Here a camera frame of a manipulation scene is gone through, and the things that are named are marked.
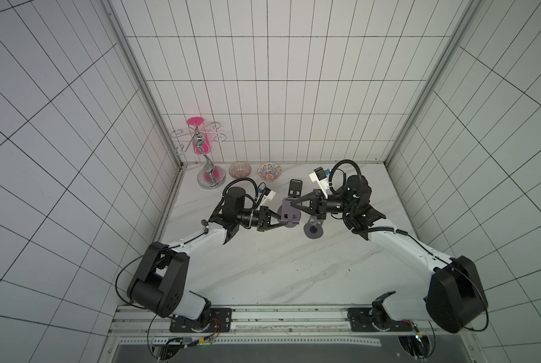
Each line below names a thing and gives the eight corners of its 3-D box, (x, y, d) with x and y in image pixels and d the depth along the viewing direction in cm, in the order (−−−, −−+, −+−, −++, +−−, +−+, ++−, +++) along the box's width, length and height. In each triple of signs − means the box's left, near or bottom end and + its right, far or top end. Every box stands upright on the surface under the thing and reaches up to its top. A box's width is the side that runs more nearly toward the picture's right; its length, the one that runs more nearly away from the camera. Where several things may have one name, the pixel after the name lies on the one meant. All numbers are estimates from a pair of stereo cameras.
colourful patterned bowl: (256, 175, 116) (255, 170, 113) (267, 164, 121) (267, 159, 118) (272, 184, 112) (272, 179, 109) (283, 172, 117) (284, 167, 114)
